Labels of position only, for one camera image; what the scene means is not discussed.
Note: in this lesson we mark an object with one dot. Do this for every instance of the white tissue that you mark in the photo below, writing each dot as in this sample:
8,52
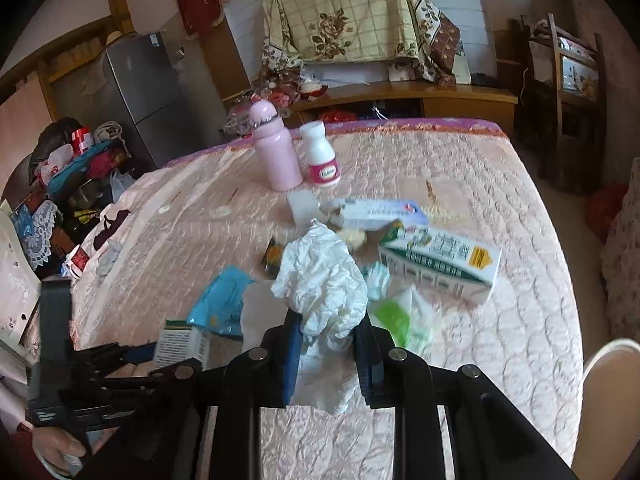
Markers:
320,281

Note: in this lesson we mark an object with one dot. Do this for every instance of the pink thermos bottle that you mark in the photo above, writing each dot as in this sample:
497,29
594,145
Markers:
274,147

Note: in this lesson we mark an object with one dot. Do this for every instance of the white trash bucket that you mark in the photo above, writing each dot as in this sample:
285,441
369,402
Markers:
608,437

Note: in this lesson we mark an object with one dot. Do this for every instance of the wooden tv cabinet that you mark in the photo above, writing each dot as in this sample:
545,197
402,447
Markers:
413,99

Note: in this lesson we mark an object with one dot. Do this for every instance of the white pill bottle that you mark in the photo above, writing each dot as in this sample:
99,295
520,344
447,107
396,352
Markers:
321,160

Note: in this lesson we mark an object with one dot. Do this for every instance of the white foam block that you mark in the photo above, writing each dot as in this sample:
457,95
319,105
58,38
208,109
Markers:
305,207

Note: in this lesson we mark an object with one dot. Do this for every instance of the beige paper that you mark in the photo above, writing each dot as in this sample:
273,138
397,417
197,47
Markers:
354,239

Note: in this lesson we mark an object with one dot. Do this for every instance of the blue plastic wrapper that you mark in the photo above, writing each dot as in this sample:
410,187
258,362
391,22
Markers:
219,308

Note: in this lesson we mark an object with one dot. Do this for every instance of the green white small carton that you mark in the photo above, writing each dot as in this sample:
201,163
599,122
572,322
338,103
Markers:
179,341

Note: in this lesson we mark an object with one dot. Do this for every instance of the green plastic wrapper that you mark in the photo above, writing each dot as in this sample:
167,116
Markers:
409,318

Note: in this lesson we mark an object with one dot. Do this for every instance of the floral cloth covered television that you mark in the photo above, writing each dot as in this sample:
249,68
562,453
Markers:
299,32

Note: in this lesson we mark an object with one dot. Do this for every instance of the wooden shelf rack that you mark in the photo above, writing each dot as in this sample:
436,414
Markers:
564,106

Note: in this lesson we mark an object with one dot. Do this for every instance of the cluttered pile of items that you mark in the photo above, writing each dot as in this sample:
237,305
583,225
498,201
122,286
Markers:
57,192

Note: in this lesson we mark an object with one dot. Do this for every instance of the white blue medicine box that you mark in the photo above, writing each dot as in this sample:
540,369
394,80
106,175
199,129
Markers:
373,215

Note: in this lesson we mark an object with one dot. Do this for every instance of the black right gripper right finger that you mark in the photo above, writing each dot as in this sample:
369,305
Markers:
488,436

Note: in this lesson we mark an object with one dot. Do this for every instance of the green white milk carton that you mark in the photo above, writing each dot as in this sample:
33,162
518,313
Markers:
455,264

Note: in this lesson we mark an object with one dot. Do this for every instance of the small candy wrapper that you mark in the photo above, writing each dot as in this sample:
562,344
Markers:
271,260

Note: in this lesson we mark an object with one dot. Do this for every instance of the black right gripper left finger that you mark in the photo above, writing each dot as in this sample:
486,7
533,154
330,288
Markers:
209,424

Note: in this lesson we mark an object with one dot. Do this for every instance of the grey refrigerator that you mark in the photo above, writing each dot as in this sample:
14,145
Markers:
141,93

